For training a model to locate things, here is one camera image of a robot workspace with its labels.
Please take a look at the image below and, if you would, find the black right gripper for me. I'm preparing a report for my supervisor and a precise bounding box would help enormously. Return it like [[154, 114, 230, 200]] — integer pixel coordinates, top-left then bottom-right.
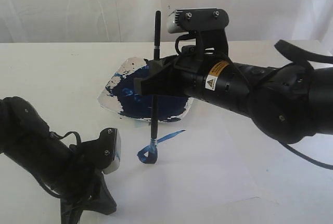
[[134, 30, 250, 107]]

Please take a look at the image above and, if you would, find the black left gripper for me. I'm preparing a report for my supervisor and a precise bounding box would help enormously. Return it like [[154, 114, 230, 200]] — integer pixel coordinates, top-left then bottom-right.
[[52, 131, 117, 223]]

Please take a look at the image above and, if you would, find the black paintbrush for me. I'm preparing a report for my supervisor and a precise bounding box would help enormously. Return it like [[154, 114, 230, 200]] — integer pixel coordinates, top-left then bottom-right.
[[146, 10, 161, 164]]

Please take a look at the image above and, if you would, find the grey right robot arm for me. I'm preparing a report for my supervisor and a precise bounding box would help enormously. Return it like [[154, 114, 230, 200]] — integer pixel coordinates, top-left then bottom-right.
[[134, 30, 332, 144]]

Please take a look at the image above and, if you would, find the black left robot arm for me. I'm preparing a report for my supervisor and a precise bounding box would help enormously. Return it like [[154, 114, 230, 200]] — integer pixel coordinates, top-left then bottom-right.
[[1, 96, 121, 223]]

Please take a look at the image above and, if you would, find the white square paint plate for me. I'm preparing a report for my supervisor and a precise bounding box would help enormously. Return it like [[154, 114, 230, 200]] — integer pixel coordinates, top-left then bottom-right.
[[98, 57, 194, 122]]

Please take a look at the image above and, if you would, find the white paper sheet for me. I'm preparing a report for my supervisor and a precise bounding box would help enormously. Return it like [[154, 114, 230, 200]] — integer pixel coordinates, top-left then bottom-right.
[[99, 115, 258, 223]]

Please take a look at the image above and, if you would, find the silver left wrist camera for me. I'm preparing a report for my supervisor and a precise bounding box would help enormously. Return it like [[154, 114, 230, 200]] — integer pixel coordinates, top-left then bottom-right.
[[99, 128, 121, 175]]

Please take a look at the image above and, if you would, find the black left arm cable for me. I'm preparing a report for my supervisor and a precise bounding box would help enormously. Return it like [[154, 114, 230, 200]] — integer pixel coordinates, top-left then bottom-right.
[[36, 130, 84, 198]]

